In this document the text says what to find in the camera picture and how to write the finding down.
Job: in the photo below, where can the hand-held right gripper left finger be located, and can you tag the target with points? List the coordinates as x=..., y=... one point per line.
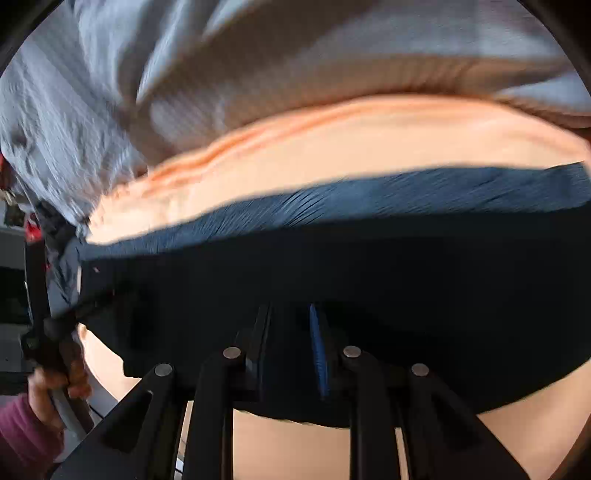
x=257, y=344

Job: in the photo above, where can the black pants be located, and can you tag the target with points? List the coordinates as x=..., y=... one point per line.
x=369, y=277

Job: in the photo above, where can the peach bed sheet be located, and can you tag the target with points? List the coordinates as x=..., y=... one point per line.
x=369, y=138

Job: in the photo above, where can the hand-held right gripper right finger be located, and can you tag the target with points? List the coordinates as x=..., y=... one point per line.
x=318, y=353

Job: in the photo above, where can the grey striped blanket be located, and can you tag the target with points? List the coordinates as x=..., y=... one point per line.
x=277, y=55

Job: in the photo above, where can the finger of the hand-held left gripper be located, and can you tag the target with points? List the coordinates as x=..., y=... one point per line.
x=37, y=281

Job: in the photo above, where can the red printed cloth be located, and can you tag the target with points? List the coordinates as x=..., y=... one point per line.
x=33, y=233

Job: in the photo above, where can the grey cabinet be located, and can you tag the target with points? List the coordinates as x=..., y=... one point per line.
x=11, y=286

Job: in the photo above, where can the person's left hand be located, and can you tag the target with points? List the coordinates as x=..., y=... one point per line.
x=41, y=385

